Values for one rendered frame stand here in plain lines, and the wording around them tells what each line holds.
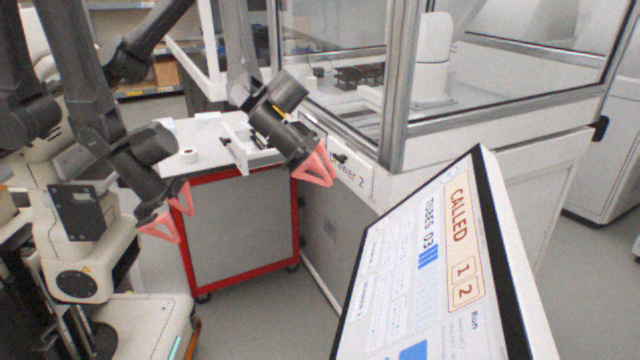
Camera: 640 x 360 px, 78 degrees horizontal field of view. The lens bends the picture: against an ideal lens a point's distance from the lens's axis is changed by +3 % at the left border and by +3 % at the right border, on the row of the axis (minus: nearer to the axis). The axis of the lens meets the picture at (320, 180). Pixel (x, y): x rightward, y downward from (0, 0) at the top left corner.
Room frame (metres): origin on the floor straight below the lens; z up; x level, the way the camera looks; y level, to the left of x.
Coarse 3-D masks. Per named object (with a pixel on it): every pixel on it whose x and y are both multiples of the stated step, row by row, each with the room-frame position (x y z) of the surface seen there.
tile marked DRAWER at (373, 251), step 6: (378, 240) 0.59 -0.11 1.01; (372, 246) 0.59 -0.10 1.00; (378, 246) 0.57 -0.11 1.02; (366, 252) 0.58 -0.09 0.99; (372, 252) 0.57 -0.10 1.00; (378, 252) 0.55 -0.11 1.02; (366, 258) 0.56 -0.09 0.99; (372, 258) 0.55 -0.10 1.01; (378, 258) 0.53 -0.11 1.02; (366, 264) 0.54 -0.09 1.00; (372, 264) 0.53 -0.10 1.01; (366, 270) 0.52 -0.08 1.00; (360, 276) 0.52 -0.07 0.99
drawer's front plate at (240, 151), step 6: (222, 126) 1.43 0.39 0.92; (228, 132) 1.35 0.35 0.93; (234, 138) 1.29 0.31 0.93; (228, 144) 1.37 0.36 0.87; (234, 144) 1.28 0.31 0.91; (240, 144) 1.23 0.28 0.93; (228, 150) 1.38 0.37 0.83; (234, 150) 1.29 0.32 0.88; (240, 150) 1.20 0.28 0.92; (240, 156) 1.21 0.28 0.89; (246, 156) 1.20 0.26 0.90; (246, 162) 1.20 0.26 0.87; (240, 168) 1.24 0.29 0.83; (246, 168) 1.20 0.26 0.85; (246, 174) 1.20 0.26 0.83
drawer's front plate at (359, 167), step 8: (328, 136) 1.31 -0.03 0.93; (328, 144) 1.30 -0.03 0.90; (336, 144) 1.25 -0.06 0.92; (328, 152) 1.30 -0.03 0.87; (336, 152) 1.24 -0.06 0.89; (344, 152) 1.19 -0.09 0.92; (352, 152) 1.17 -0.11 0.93; (336, 160) 1.25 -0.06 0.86; (344, 160) 1.19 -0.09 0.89; (352, 160) 1.14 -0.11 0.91; (360, 160) 1.11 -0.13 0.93; (336, 168) 1.24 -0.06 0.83; (344, 168) 1.19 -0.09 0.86; (352, 168) 1.14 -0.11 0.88; (360, 168) 1.10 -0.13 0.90; (368, 168) 1.06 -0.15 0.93; (344, 176) 1.19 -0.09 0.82; (352, 176) 1.14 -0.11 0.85; (368, 176) 1.05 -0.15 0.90; (352, 184) 1.14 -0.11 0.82; (368, 184) 1.05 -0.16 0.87; (368, 192) 1.05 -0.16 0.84
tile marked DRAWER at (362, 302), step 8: (368, 280) 0.49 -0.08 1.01; (360, 288) 0.48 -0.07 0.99; (368, 288) 0.47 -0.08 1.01; (360, 296) 0.46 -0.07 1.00; (368, 296) 0.44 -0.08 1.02; (360, 304) 0.44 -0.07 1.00; (368, 304) 0.42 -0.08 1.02; (352, 312) 0.44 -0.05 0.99; (360, 312) 0.42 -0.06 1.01; (368, 312) 0.41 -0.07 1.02; (352, 320) 0.42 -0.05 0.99
